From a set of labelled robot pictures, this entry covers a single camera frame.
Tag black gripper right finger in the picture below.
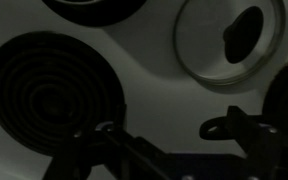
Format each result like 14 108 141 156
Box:
198 105 288 180

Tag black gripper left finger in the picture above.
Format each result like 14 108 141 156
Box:
43 103 172 180

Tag glass lid with black knob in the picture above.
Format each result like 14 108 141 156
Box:
173 0 287 87

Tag white electric stove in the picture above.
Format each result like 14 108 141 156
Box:
0 0 288 180

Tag bare black coil burner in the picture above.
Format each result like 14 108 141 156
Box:
0 30 126 158

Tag small black saucepan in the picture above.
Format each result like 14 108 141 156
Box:
41 0 149 28

